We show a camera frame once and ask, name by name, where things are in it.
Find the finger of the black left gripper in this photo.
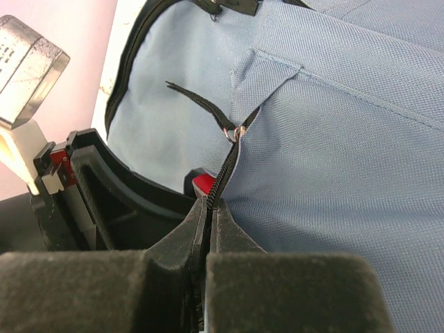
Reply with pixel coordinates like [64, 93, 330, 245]
[71, 129, 194, 250]

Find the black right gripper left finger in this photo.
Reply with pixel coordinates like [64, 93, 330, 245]
[1, 199, 206, 332]

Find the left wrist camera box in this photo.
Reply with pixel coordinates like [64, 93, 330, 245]
[1, 15, 70, 130]

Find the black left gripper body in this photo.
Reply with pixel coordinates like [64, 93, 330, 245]
[1, 128, 101, 251]

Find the dark red notebook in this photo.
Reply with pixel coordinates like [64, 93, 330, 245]
[190, 169, 216, 198]

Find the blue student backpack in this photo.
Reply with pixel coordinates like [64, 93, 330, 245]
[105, 1, 443, 332]

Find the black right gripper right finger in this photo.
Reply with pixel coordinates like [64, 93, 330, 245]
[206, 203, 394, 332]

